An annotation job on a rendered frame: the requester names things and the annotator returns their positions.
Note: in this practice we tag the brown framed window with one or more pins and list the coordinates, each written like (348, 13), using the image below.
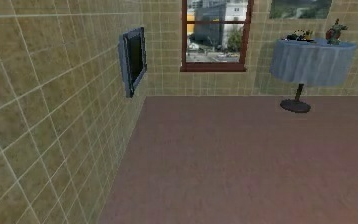
(215, 36)

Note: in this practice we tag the round table with blue cloth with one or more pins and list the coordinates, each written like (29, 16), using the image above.
(310, 63)

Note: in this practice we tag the black and yellow small object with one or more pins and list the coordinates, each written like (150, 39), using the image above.
(300, 35)

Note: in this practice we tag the red and green plant ornament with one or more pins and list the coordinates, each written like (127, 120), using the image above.
(334, 33)

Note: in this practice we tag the grey framed wall television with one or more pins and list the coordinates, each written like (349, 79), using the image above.
(133, 60)

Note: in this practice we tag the green landscape wall picture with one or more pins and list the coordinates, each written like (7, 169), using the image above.
(300, 8)

